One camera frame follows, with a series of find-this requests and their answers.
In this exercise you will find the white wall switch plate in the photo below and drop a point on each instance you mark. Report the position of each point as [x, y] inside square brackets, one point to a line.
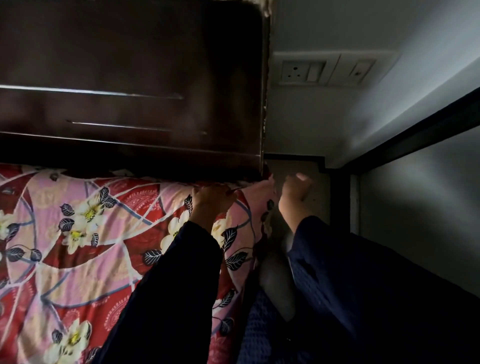
[354, 71]

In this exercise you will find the white wall socket plate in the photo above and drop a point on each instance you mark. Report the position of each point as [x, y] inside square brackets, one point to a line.
[302, 71]

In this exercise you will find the blue dotted cloth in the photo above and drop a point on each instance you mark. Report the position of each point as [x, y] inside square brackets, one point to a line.
[258, 333]

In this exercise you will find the dark brown wooden headboard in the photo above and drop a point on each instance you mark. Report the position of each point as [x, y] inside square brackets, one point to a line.
[131, 86]

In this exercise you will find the person's right fingers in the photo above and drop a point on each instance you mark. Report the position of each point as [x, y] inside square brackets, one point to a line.
[300, 182]

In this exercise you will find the person's left hand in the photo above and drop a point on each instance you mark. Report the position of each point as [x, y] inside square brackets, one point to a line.
[210, 204]

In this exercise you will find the black door frame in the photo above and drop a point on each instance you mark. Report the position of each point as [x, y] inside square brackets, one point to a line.
[408, 135]

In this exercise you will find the person's right hand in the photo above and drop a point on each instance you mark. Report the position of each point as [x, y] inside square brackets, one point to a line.
[294, 197]

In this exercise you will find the person's left forearm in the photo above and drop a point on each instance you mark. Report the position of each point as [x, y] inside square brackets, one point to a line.
[168, 296]

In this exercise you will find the red pink floral bedsheet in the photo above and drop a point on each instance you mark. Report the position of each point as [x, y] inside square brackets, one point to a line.
[75, 255]

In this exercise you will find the person's right forearm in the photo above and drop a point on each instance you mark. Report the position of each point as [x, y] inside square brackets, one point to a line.
[360, 292]

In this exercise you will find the person's left fingers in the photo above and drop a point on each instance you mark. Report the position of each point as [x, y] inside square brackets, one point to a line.
[219, 191]

